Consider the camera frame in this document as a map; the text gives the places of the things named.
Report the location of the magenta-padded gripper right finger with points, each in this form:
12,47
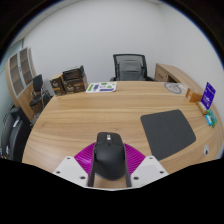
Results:
136,160

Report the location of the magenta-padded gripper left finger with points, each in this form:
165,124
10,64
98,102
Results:
83,159

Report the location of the black computer mouse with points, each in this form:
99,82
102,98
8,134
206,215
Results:
110,157

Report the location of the dark grey mouse pad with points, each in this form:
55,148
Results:
168,133

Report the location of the black padded office chair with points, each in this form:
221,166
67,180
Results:
15,133

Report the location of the wide brown cardboard box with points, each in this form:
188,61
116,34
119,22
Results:
75,85

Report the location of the white printed paper sheet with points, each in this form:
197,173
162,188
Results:
101,87

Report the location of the small brown cardboard box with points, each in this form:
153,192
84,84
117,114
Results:
57,86

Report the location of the round grey patterned disc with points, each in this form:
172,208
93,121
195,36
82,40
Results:
173,88

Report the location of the small black visitor chair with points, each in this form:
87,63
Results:
38,90

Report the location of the blue packet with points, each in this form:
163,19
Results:
208,120

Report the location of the small tan box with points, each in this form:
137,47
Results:
202,107

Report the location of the orange-brown small box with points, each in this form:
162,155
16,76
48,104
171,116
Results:
193,96

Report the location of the black cardboard box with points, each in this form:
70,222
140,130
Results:
73,72

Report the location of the green packet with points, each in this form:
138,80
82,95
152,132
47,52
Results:
214,118

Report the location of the black mesh office chair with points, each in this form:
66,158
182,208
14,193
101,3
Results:
130,68

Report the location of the wooden side cabinet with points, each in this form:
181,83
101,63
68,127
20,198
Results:
170,74

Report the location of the purple standing sign card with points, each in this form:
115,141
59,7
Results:
208,96

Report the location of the wooden shelf unit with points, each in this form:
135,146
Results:
16,86

